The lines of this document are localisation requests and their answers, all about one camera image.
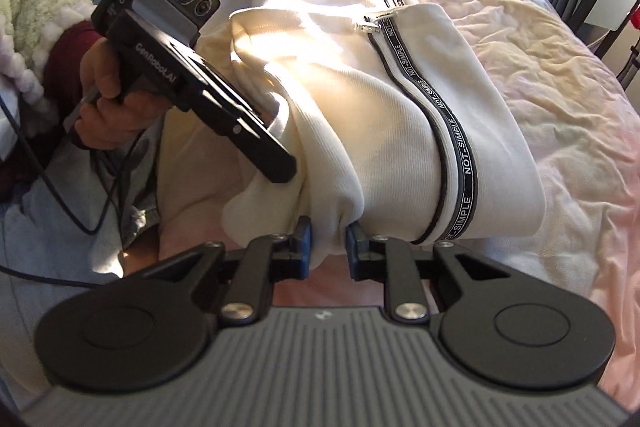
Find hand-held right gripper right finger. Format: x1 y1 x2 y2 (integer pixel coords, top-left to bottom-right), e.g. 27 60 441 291
345 223 508 325

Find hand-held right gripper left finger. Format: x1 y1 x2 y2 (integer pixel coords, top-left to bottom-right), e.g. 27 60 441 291
135 216 315 325

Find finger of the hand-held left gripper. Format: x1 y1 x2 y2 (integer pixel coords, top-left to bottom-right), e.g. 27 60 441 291
200 66 275 128
219 116 299 184

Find cream zip-up jacket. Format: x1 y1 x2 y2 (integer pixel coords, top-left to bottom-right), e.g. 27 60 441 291
222 0 547 271

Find person's left forearm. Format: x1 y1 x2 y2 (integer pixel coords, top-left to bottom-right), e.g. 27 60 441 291
0 0 101 138

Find person's left hand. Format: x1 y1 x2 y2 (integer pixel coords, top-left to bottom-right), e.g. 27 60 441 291
65 39 174 151

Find pastel tie-dye blanket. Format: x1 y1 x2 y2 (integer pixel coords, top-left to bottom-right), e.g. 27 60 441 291
0 0 640 408

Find black chair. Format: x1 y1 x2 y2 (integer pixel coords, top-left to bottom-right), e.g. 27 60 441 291
564 0 640 94

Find black cable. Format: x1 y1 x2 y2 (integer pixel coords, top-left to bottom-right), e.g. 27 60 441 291
0 94 144 236
0 263 127 287

